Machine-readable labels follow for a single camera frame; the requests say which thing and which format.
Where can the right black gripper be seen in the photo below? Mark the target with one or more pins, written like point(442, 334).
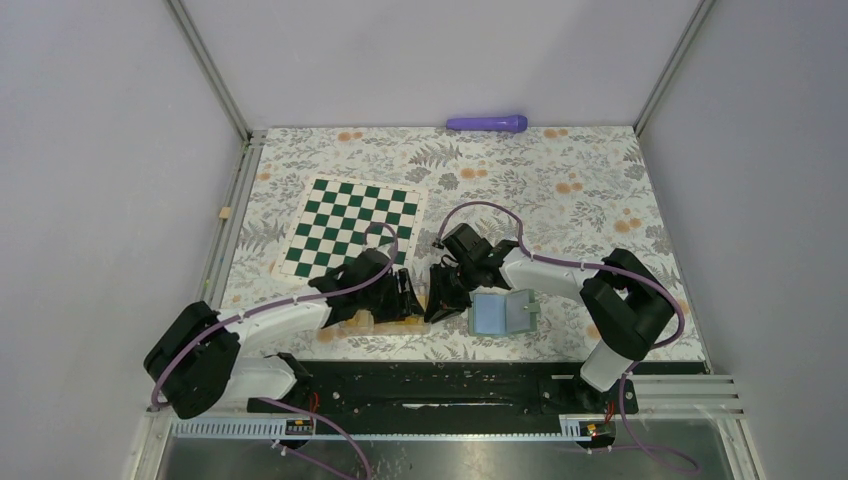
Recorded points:
point(442, 302)

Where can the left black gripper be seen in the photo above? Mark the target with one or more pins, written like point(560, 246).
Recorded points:
point(406, 298)

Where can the green leather card holder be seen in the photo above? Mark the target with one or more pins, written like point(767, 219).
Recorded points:
point(501, 315)

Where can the clear plastic card box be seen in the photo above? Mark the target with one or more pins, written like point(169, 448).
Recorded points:
point(362, 324)

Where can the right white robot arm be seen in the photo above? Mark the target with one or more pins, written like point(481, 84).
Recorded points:
point(627, 305)

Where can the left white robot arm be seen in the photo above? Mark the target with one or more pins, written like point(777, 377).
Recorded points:
point(203, 359)

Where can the green white chessboard mat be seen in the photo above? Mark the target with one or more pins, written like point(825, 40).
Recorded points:
point(331, 221)

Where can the floral tablecloth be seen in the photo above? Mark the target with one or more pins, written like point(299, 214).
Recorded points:
point(580, 191)

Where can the purple cylinder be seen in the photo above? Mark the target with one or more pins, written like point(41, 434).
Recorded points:
point(510, 124)

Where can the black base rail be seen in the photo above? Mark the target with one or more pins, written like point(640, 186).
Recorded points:
point(488, 399)

